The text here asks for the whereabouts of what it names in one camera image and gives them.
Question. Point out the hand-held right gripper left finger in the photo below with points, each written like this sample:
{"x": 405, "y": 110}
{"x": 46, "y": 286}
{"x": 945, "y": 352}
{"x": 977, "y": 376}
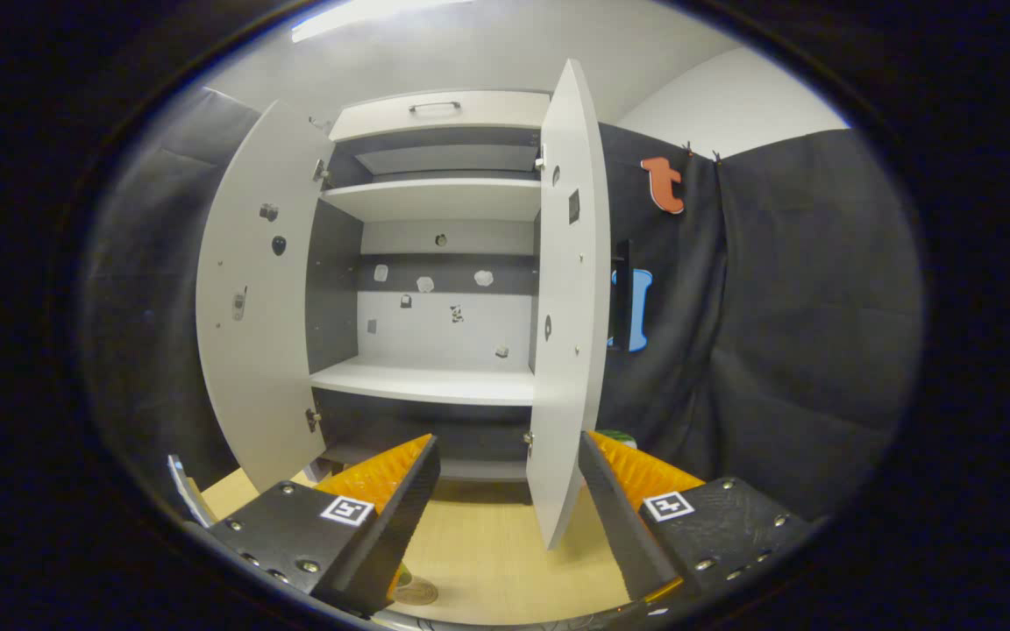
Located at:
{"x": 400, "y": 526}

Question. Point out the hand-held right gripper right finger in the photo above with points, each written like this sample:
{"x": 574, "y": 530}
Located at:
{"x": 619, "y": 526}

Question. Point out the round brown coaster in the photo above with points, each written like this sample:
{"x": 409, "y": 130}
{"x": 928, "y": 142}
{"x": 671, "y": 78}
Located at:
{"x": 422, "y": 594}

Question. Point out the white cabinet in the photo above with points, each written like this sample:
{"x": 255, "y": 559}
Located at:
{"x": 435, "y": 324}

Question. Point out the white cabinet door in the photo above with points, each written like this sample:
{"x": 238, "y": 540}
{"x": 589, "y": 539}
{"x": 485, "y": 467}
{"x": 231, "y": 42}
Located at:
{"x": 251, "y": 368}
{"x": 566, "y": 307}

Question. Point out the white cabinet shelf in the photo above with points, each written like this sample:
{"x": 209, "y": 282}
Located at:
{"x": 417, "y": 381}
{"x": 435, "y": 197}

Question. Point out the white cabinet drawer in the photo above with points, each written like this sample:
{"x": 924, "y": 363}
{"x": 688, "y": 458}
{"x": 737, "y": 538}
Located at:
{"x": 487, "y": 112}

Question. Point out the green white object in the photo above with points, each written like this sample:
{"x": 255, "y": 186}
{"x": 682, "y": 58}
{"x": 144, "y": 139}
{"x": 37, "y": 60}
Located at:
{"x": 619, "y": 436}

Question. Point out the black backdrop cloth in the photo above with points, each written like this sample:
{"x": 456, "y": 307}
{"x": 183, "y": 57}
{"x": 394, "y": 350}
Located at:
{"x": 777, "y": 333}

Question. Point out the ceiling light panel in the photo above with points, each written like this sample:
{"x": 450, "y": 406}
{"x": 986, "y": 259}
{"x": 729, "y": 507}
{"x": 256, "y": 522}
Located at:
{"x": 356, "y": 13}

